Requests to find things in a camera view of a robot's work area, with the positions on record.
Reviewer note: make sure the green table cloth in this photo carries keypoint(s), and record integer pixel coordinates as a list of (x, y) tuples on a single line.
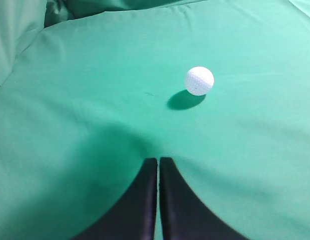
[(90, 88)]

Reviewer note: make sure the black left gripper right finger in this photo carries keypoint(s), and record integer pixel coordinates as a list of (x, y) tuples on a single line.
[(183, 215)]

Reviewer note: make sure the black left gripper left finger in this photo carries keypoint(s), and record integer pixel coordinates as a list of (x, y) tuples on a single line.
[(133, 216)]

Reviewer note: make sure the white golf ball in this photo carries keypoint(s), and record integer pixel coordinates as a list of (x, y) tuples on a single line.
[(199, 81)]

